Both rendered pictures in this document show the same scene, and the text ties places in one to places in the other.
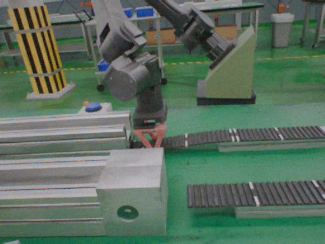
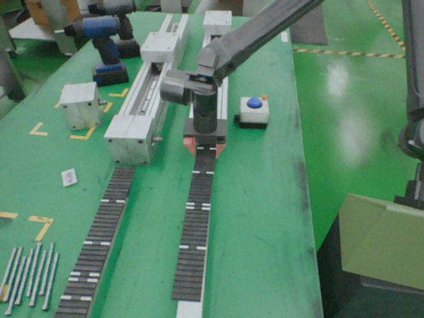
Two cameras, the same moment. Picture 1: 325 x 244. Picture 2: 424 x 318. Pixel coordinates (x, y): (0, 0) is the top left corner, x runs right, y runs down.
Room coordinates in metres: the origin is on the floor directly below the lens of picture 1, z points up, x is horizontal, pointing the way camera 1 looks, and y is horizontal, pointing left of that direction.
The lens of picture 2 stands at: (0.51, -0.52, 1.31)
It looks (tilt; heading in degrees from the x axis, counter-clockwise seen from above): 44 degrees down; 87
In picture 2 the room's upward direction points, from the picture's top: straight up
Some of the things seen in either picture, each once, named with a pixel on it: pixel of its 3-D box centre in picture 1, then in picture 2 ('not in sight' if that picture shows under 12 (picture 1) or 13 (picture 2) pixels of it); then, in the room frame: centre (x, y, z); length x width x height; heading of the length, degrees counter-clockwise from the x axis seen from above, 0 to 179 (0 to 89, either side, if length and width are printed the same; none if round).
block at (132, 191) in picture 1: (138, 185); (137, 140); (0.34, 0.05, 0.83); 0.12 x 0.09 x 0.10; 174
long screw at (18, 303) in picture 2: not in sight; (25, 275); (0.17, -0.28, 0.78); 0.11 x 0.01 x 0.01; 99
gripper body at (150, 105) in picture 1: (149, 99); (205, 120); (0.52, 0.02, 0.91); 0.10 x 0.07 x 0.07; 174
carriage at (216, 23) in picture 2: not in sight; (217, 26); (0.59, 0.72, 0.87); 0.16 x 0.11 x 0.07; 84
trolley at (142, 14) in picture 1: (124, 46); not in sight; (3.60, 0.40, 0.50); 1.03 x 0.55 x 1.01; 91
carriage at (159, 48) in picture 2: not in sight; (161, 50); (0.38, 0.49, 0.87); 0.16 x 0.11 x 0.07; 84
